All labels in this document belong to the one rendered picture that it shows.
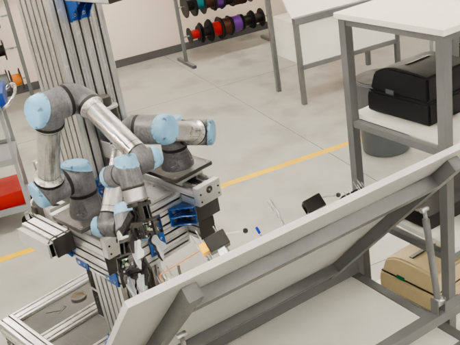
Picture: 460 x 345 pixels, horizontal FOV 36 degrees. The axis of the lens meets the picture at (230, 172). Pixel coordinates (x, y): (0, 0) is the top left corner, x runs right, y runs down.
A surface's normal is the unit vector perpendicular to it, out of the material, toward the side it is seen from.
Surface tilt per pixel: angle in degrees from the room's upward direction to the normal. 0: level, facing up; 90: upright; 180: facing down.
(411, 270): 90
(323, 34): 90
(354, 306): 0
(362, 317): 0
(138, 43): 90
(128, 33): 90
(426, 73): 6
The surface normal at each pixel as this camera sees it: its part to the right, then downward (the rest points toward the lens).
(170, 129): 0.88, 0.01
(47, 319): -0.15, -0.90
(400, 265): -0.80, 0.36
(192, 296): 0.25, -0.46
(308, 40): 0.40, 0.33
